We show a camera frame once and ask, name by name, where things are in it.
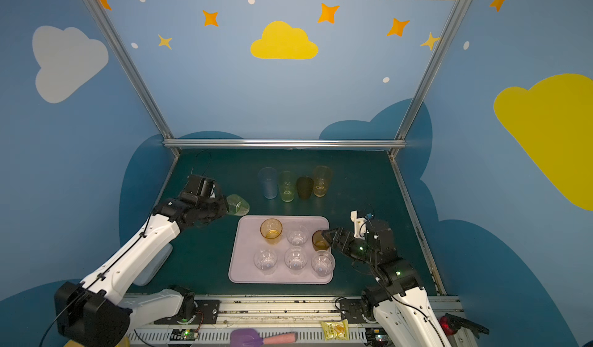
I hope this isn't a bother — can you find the amber dimpled glass front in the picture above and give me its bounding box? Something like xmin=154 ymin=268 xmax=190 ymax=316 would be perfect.
xmin=311 ymin=230 xmax=330 ymax=251

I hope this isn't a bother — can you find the clear faceted glass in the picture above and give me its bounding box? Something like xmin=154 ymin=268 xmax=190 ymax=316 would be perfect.
xmin=310 ymin=251 xmax=335 ymax=278
xmin=284 ymin=246 xmax=308 ymax=274
xmin=287 ymin=226 xmax=309 ymax=247
xmin=253 ymin=249 xmax=278 ymax=275

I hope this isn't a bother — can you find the tall yellow-green glass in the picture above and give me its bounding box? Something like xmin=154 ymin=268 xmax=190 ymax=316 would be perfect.
xmin=226 ymin=194 xmax=250 ymax=217

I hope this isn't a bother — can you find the dark amber dimpled glass back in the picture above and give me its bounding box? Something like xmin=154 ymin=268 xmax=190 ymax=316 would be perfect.
xmin=296 ymin=176 xmax=314 ymax=200

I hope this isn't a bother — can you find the short yellow glass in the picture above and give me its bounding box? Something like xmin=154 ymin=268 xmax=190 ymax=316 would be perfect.
xmin=260 ymin=218 xmax=284 ymax=245

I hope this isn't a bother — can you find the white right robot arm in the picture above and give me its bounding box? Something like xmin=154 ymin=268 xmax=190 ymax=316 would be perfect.
xmin=321 ymin=220 xmax=450 ymax=346

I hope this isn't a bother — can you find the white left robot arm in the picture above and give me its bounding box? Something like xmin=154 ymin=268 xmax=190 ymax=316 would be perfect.
xmin=50 ymin=193 xmax=229 ymax=346

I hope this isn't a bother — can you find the pink plastic tray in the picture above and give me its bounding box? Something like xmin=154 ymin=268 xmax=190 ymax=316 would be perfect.
xmin=229 ymin=215 xmax=333 ymax=285

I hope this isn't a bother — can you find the tall yellow plastic glass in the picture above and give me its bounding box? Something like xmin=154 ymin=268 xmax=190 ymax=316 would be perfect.
xmin=313 ymin=166 xmax=333 ymax=197

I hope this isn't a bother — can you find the tall blue plastic glass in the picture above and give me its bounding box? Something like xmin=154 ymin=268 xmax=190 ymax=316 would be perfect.
xmin=258 ymin=167 xmax=278 ymax=200

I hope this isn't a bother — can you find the tall green plastic glass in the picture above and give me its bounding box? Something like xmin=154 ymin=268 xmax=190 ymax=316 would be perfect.
xmin=278 ymin=170 xmax=297 ymax=203

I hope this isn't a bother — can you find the yellow snack packet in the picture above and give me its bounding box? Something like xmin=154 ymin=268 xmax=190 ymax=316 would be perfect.
xmin=321 ymin=320 xmax=350 ymax=341

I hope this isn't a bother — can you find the red black tool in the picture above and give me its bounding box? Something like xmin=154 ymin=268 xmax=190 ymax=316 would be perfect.
xmin=439 ymin=313 xmax=490 ymax=339

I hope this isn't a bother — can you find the purple pink spatula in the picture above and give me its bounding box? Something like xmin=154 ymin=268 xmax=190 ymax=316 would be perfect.
xmin=230 ymin=328 xmax=297 ymax=347

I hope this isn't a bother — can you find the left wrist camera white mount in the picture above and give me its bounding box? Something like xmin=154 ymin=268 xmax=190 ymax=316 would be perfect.
xmin=182 ymin=174 xmax=216 ymax=203

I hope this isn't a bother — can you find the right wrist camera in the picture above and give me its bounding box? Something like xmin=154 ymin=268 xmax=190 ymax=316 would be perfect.
xmin=351 ymin=211 xmax=374 ymax=239

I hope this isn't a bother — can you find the aluminium frame back rail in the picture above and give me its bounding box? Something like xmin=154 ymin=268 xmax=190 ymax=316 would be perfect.
xmin=163 ymin=139 xmax=406 ymax=149

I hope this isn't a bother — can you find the aluminium frame right post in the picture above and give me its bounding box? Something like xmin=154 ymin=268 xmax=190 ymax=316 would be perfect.
xmin=389 ymin=0 xmax=473 ymax=162

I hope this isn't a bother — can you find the aluminium frame post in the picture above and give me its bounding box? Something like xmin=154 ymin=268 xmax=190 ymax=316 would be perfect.
xmin=82 ymin=0 xmax=175 ymax=141
xmin=389 ymin=0 xmax=473 ymax=162

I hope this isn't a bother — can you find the aluminium frame left post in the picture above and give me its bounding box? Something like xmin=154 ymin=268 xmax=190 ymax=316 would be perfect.
xmin=82 ymin=0 xmax=175 ymax=141

